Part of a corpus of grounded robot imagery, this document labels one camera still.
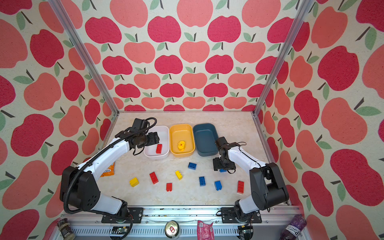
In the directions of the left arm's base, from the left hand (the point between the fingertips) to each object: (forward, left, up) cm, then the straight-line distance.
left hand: (156, 140), depth 87 cm
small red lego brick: (-23, -8, -13) cm, 28 cm away
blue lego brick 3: (-22, -36, -13) cm, 44 cm away
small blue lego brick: (-13, -40, -15) cm, 45 cm away
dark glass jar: (-41, +39, -11) cm, 58 cm away
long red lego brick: (-17, +1, -13) cm, 22 cm away
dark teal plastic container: (+13, -31, -13) cm, 36 cm away
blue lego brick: (-11, -21, -13) cm, 27 cm away
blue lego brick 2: (-19, -27, -14) cm, 36 cm away
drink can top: (-43, -12, -3) cm, 45 cm away
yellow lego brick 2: (-16, -13, -12) cm, 24 cm away
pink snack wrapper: (-44, -27, -13) cm, 53 cm away
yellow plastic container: (+16, -15, -13) cm, 25 cm away
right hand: (-12, -41, -11) cm, 44 cm away
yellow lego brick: (-21, +12, -12) cm, 27 cm away
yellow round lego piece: (+3, -14, -11) cm, 18 cm away
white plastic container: (+1, +7, -14) cm, 16 cm away
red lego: (+2, +1, -13) cm, 13 cm away
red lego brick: (-23, -48, -14) cm, 55 cm away
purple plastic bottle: (-43, -67, -9) cm, 80 cm away
